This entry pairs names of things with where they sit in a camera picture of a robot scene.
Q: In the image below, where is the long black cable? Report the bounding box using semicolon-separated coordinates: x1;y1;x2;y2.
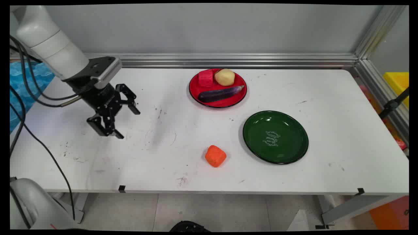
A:
10;84;76;222

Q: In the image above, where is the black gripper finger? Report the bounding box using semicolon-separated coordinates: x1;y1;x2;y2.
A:
86;114;125;139
115;84;141;115

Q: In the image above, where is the red plate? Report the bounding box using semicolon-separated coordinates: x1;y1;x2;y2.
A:
189;69;248;108

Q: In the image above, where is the black round object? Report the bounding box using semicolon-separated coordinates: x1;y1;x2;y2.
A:
170;221;211;232

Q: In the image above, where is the green plate with white print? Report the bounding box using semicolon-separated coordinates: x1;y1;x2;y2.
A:
242;110;309;165

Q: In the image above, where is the grey table leg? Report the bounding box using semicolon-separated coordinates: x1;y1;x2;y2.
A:
315;195;392;229
49;193;89;224

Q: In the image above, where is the aluminium frame rail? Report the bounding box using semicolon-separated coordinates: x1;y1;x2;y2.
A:
10;53;360;69
354;59;409;144

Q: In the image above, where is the red toy cube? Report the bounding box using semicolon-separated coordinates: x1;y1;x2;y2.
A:
198;70;214;88

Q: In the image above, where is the aluminium frame post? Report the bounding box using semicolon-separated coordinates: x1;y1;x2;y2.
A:
354;5;409;60

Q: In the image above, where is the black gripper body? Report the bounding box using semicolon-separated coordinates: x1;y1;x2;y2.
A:
70;80;122;126

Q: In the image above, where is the purple toy eggplant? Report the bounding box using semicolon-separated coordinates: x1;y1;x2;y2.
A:
198;85;245;103

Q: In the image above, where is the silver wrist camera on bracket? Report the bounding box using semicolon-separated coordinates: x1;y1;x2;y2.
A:
62;56;123;89

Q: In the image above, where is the blue foam mat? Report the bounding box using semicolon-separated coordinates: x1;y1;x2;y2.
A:
10;61;55;133

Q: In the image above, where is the orange toy fruit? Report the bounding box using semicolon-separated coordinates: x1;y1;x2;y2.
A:
205;145;227;168

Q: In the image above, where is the yellow toy potato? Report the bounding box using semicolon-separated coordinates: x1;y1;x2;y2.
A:
214;69;235;86

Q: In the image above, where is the black cable with metal plug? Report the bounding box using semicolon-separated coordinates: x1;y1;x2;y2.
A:
10;34;82;108

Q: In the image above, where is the yellow bin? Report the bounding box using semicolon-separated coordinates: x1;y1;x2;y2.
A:
383;72;409;108

